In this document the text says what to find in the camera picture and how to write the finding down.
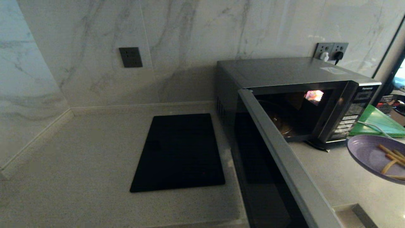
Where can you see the purple plastic plate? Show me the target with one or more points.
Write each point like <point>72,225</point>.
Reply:
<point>367,155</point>

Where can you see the black silver microwave oven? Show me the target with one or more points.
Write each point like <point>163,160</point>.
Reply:
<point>278,71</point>

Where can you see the black glass induction cooktop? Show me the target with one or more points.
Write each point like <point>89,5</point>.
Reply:
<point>180,152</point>

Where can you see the dark cloth pad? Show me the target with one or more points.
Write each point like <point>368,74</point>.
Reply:
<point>326,145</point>

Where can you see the white power plug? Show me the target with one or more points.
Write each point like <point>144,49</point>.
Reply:
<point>324,57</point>

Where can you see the black power plug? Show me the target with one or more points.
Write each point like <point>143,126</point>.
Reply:
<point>338,57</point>

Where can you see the green plastic cutting board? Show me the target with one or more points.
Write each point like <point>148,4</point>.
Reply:
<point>376,122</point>

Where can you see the orange french fry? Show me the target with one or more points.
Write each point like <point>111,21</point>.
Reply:
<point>389,167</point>
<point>397,177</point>
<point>399,154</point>
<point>390,153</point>

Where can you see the dark single wall socket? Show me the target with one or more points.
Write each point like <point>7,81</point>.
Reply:
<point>130,57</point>

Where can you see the grey double wall socket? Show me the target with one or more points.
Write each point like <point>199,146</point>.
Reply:
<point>330,48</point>

